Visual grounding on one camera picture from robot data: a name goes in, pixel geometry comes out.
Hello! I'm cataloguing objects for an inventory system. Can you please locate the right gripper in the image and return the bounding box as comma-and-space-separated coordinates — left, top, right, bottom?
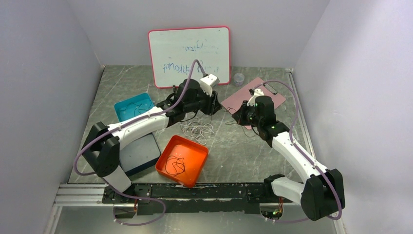
232, 100, 262, 128

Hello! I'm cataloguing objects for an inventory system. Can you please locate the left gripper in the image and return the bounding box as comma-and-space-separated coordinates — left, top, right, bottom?
185, 86, 223, 117

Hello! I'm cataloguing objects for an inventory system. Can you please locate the brown thin cable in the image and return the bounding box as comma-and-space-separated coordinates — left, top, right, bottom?
164, 156, 187, 177
180, 106, 259, 138

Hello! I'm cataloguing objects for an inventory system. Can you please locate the white thin cable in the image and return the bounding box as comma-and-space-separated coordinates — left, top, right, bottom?
180, 120, 216, 146

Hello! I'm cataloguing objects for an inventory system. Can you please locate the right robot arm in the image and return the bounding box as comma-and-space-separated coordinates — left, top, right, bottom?
232, 96, 345, 221

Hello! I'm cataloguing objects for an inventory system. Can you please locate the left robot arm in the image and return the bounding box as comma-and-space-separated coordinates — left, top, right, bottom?
80, 75, 222, 203

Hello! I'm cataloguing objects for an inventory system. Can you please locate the pink clipboard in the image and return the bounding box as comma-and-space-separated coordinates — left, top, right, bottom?
221, 77, 286, 114

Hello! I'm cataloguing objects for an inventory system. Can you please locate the clear jar of paperclips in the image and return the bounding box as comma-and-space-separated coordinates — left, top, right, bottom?
233, 73, 245, 87

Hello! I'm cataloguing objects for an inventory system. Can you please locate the orange square tray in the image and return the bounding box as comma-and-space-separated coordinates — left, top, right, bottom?
155, 135, 209, 188

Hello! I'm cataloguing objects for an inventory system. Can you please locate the red-framed whiteboard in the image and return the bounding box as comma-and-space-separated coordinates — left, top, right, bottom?
148, 26, 231, 88

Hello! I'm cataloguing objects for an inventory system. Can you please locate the teal square tray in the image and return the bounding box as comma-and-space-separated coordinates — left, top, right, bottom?
114, 93, 154, 122

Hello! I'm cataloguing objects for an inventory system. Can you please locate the dark blue square tray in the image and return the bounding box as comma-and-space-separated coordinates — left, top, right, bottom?
120, 134, 161, 177

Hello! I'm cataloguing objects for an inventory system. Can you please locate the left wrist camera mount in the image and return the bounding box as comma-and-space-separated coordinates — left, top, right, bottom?
199, 74, 220, 97

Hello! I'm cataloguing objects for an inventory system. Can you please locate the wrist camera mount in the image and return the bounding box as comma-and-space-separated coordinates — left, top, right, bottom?
247, 88, 264, 106
199, 74, 220, 97

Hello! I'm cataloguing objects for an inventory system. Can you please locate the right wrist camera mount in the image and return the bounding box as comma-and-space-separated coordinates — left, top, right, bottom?
247, 88, 264, 106

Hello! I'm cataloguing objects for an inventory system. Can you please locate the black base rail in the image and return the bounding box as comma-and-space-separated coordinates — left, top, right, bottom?
101, 182, 289, 215

